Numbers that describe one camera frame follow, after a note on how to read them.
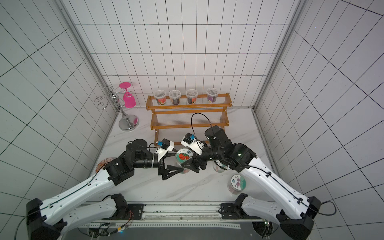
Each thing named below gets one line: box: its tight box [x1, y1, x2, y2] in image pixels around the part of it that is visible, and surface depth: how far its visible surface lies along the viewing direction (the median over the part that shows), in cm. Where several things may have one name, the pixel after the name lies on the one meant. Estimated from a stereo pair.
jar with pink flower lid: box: [227, 174, 247, 195], surface depth 76 cm
